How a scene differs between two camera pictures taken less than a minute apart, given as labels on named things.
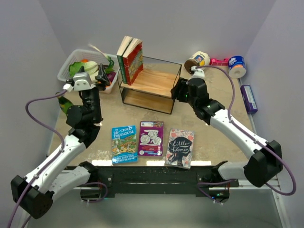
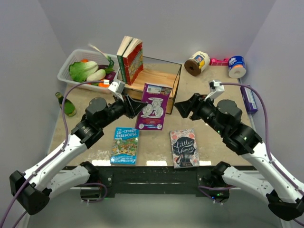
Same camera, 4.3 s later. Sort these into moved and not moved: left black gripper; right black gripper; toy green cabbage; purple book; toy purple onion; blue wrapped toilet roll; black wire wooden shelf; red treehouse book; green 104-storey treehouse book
Moved: left black gripper; right black gripper; purple book
Not moved: green 104-storey treehouse book; blue wrapped toilet roll; toy purple onion; black wire wooden shelf; toy green cabbage; red treehouse book
